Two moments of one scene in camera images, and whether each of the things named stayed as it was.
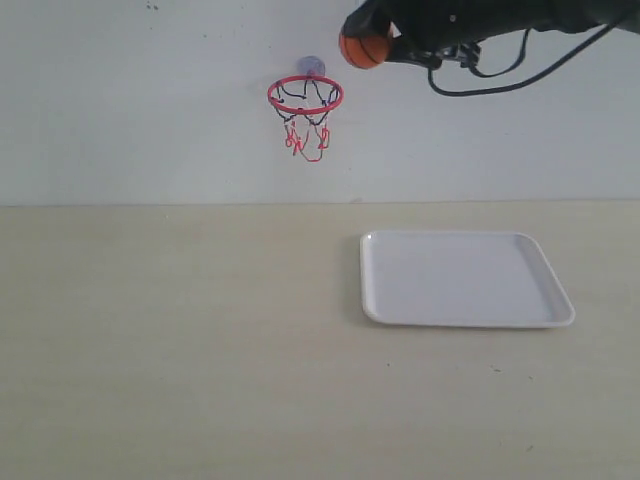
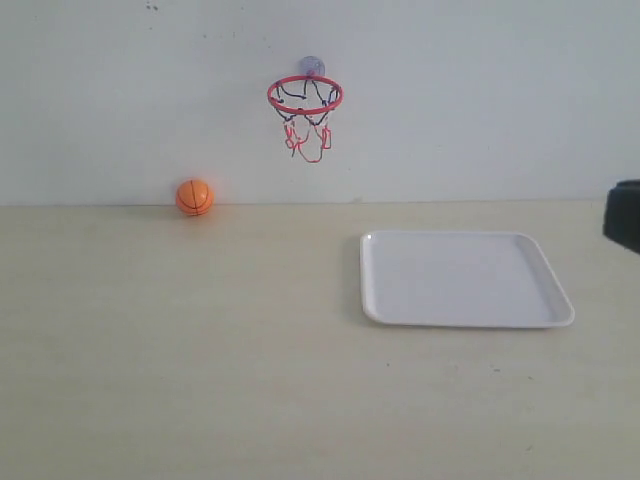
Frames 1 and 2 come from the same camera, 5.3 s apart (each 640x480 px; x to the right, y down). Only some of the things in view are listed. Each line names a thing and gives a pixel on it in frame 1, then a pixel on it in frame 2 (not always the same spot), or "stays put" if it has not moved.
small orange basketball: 364,51 -> 194,197
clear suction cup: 311,65 stays put
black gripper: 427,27 -> 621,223
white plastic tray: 460,279 stays put
